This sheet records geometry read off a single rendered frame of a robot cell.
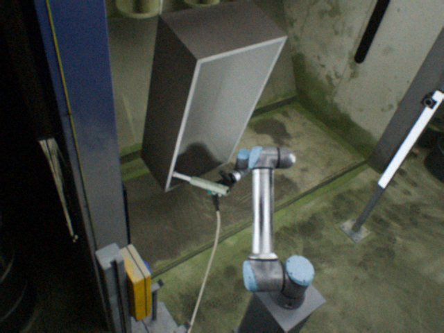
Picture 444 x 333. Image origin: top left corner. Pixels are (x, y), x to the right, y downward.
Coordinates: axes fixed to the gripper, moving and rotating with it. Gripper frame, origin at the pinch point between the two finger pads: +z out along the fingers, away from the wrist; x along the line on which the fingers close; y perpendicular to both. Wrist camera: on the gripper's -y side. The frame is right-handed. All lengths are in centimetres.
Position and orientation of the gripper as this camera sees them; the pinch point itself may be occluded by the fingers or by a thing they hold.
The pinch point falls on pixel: (212, 191)
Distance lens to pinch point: 241.2
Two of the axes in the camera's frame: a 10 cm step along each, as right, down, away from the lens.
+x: -7.9, -2.1, 5.8
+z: -6.0, 4.7, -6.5
